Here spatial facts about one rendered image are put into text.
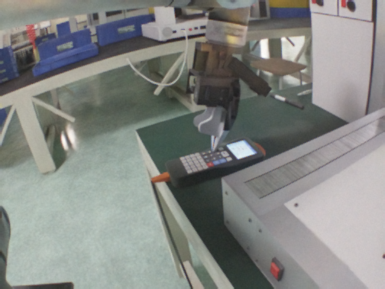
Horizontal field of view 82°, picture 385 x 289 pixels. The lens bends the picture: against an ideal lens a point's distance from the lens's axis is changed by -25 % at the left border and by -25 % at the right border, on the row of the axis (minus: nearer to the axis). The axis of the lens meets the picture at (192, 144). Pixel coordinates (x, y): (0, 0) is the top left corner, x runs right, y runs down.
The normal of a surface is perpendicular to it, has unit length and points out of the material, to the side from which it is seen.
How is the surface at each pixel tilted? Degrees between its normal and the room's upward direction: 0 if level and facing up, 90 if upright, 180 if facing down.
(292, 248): 0
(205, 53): 90
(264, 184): 0
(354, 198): 0
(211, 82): 90
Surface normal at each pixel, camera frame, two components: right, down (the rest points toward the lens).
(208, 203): -0.12, -0.85
